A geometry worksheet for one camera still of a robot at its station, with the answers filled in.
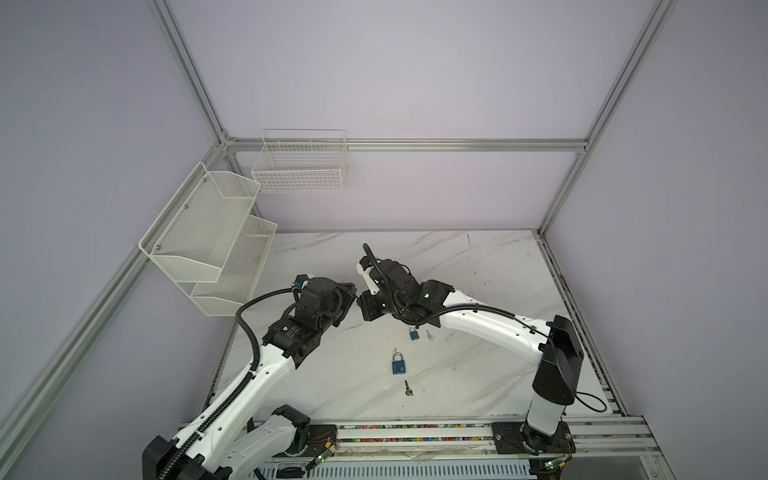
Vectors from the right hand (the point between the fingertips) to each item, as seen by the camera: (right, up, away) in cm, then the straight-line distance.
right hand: (353, 302), depth 75 cm
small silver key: (+22, -13, +17) cm, 31 cm away
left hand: (0, +3, +1) cm, 4 cm away
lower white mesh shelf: (-38, +6, +17) cm, 43 cm away
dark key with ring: (+14, -26, +6) cm, 30 cm away
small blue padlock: (+17, -13, +17) cm, 27 cm away
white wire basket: (-19, +43, +20) cm, 51 cm away
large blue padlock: (+12, -20, +9) cm, 25 cm away
